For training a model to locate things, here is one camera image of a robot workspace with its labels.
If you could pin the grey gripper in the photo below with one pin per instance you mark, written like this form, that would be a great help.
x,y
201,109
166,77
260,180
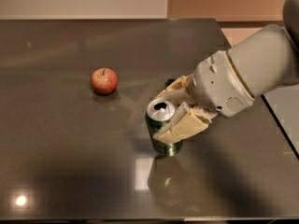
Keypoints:
x,y
219,84

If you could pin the green soda can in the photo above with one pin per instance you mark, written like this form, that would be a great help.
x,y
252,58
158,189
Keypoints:
x,y
158,113

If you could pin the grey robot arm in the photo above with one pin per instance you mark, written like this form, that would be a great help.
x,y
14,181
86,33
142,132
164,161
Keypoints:
x,y
269,58

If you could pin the blue snack wrapper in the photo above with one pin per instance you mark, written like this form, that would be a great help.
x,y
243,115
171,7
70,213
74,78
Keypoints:
x,y
169,81

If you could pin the red apple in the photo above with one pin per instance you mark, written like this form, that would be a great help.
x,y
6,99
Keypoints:
x,y
104,80

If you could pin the grey side table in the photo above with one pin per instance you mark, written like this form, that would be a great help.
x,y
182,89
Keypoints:
x,y
283,103

